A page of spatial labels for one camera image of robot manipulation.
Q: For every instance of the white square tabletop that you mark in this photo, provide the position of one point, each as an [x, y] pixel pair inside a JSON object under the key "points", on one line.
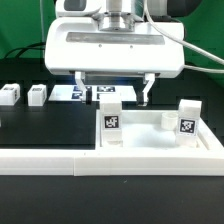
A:
{"points": [[156, 129]]}

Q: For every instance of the white sheet with AprilTags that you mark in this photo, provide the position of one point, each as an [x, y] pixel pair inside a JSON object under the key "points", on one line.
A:
{"points": [[67, 93]]}

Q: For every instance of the white L-shaped obstacle fence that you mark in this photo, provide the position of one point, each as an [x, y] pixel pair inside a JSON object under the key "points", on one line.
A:
{"points": [[112, 161]]}

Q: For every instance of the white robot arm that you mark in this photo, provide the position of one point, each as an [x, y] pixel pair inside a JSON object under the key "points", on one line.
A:
{"points": [[162, 11]]}

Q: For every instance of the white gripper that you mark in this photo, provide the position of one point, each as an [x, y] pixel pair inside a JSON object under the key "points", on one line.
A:
{"points": [[110, 37]]}

